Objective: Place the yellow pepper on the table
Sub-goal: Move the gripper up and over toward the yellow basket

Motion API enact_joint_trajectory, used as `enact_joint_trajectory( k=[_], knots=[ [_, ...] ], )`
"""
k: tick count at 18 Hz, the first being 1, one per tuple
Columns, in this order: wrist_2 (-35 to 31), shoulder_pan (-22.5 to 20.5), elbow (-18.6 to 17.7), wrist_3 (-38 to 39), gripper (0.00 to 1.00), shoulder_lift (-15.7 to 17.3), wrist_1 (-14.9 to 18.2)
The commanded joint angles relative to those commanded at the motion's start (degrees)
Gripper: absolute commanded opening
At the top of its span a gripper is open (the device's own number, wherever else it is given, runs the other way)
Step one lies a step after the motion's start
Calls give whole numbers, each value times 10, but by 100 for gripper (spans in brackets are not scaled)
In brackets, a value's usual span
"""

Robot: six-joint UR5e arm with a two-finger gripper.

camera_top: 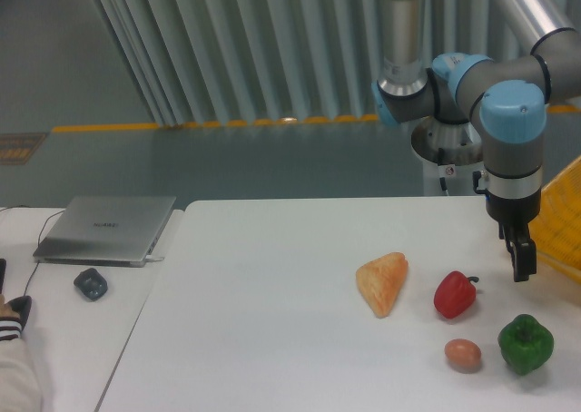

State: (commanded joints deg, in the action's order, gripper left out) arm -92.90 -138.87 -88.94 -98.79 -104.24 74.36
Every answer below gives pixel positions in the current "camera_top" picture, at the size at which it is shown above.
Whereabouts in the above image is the yellow plastic basket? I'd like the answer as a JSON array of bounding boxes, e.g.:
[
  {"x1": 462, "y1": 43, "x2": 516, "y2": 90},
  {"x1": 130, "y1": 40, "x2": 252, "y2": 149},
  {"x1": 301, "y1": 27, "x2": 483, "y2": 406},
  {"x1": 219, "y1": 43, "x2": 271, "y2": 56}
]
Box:
[{"x1": 530, "y1": 157, "x2": 581, "y2": 284}]

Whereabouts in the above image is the black computer mouse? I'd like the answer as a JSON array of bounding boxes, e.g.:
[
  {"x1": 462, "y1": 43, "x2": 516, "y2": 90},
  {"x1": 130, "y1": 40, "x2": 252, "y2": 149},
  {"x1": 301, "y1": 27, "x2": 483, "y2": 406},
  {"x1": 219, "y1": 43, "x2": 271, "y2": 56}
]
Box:
[{"x1": 7, "y1": 295, "x2": 33, "y2": 331}]

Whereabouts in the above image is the black power adapter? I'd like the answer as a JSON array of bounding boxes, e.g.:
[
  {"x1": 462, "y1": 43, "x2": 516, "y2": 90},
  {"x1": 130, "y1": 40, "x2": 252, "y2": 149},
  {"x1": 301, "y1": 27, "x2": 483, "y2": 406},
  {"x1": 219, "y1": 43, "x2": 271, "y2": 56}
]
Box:
[{"x1": 74, "y1": 268, "x2": 108, "y2": 301}]

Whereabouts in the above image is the silver laptop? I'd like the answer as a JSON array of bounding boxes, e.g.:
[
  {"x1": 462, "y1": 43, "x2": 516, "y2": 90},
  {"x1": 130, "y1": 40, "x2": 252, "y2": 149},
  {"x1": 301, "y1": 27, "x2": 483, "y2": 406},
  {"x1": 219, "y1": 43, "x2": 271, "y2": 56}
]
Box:
[{"x1": 34, "y1": 196, "x2": 175, "y2": 267}]

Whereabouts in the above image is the black mouse cable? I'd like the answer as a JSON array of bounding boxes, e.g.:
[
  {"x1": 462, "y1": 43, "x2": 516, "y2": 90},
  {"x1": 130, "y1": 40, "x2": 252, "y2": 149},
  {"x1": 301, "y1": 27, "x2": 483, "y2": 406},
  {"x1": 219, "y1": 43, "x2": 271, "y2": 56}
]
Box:
[{"x1": 0, "y1": 205, "x2": 67, "y2": 299}]

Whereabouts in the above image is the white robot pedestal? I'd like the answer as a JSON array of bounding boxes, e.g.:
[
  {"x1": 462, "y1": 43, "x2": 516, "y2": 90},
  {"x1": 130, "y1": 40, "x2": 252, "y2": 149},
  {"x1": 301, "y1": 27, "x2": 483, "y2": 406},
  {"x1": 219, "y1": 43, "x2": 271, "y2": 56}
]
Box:
[{"x1": 411, "y1": 117, "x2": 483, "y2": 196}]

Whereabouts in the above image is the orange triangular bread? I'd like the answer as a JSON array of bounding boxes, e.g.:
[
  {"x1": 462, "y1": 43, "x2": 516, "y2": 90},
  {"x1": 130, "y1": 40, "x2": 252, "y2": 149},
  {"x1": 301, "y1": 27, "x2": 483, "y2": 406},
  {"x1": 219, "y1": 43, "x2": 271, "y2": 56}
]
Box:
[{"x1": 356, "y1": 252, "x2": 409, "y2": 319}]

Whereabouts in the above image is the brown egg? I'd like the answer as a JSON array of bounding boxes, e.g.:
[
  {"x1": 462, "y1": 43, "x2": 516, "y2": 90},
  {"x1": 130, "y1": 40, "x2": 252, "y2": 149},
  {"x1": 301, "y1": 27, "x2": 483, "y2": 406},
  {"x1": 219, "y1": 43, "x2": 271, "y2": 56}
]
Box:
[{"x1": 444, "y1": 338, "x2": 482, "y2": 371}]

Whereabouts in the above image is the white side table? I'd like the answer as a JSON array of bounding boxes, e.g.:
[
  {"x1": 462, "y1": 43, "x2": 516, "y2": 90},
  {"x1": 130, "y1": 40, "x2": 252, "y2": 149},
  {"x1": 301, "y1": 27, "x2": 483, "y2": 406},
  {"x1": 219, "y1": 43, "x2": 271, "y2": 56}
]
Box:
[{"x1": 1, "y1": 208, "x2": 182, "y2": 411}]

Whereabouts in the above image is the red bell pepper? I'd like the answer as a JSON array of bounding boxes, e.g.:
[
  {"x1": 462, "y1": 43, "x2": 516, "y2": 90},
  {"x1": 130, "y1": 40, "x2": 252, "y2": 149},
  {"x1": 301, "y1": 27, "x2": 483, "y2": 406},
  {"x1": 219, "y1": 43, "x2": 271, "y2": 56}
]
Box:
[{"x1": 433, "y1": 270, "x2": 479, "y2": 319}]

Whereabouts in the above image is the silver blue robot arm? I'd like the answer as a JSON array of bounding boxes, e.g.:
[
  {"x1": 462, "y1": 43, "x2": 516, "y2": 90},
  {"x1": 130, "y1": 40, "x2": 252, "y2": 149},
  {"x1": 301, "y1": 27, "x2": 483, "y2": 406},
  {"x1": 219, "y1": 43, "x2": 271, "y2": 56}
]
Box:
[{"x1": 373, "y1": 0, "x2": 580, "y2": 281}]

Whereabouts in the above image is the person hand on mouse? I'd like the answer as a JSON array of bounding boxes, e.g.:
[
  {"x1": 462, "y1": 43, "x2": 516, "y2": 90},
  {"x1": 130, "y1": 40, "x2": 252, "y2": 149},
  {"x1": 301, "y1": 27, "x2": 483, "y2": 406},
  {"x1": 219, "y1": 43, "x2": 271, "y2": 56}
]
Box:
[{"x1": 0, "y1": 295, "x2": 22, "y2": 329}]

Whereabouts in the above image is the black keyboard edge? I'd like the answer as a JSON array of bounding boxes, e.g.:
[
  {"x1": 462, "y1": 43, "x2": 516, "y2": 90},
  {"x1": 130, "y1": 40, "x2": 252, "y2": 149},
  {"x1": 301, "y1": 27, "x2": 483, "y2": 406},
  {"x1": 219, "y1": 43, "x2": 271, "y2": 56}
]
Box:
[{"x1": 0, "y1": 259, "x2": 7, "y2": 294}]

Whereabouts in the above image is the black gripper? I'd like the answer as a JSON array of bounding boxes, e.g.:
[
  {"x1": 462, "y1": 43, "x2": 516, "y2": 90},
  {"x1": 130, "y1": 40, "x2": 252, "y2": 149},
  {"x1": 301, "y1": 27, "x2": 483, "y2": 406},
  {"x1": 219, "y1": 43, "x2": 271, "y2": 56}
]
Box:
[{"x1": 485, "y1": 191, "x2": 541, "y2": 282}]

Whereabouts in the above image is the green bell pepper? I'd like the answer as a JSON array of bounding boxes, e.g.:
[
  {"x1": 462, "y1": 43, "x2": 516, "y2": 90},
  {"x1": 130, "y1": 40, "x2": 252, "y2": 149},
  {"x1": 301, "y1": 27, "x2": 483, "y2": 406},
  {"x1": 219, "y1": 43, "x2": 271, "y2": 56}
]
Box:
[{"x1": 497, "y1": 314, "x2": 555, "y2": 376}]

